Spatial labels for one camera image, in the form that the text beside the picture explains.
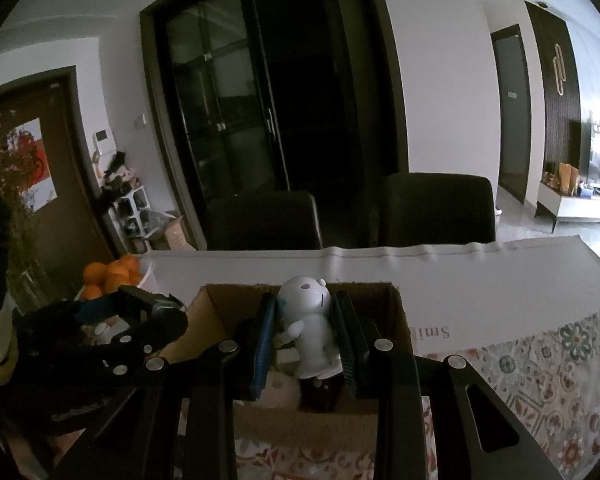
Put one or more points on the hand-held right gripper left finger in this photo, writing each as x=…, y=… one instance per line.
x=266, y=350

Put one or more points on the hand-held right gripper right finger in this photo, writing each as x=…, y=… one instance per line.
x=347, y=350

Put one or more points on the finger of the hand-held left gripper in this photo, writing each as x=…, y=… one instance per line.
x=97, y=310
x=162, y=320

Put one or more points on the white toy figure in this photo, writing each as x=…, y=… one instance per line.
x=310, y=330

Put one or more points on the orange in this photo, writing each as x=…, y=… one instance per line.
x=116, y=281
x=92, y=291
x=95, y=273
x=130, y=263

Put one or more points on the white plastic basket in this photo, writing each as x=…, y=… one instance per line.
x=147, y=277

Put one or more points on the beige soft object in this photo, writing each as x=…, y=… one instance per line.
x=282, y=392

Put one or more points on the dark brown object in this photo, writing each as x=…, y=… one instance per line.
x=322, y=397

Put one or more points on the brown wooden door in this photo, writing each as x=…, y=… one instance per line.
x=65, y=240

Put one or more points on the small cardboard box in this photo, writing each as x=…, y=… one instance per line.
x=177, y=234

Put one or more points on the white shoe rack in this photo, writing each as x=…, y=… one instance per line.
x=130, y=217

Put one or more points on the dark dining chair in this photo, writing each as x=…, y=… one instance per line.
x=437, y=207
x=262, y=220

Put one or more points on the white table runner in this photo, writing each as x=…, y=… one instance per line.
x=480, y=280

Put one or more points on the red and white poster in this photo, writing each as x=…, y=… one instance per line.
x=37, y=165

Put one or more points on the floral patterned tablecloth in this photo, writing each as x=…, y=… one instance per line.
x=545, y=385

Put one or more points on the dark glass sliding doors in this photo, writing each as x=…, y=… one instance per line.
x=280, y=85

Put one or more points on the white low cabinet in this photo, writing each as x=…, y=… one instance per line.
x=575, y=207

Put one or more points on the brown paper bag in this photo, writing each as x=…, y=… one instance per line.
x=569, y=179

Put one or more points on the dark narrow door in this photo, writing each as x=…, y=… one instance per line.
x=512, y=115

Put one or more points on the wall switch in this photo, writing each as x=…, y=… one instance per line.
x=139, y=120

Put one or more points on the dark slatted wall panel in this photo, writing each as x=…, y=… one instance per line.
x=555, y=130

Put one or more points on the gold wall ornament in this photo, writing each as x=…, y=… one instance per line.
x=559, y=67

